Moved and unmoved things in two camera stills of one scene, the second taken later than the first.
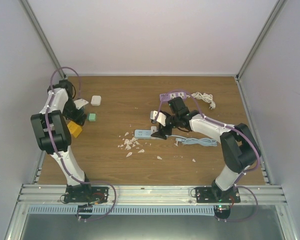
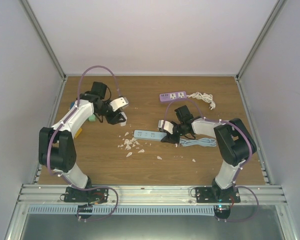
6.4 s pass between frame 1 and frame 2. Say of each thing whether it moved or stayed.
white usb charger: moved
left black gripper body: moved
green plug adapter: stayed
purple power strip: stayed
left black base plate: stayed
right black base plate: stayed
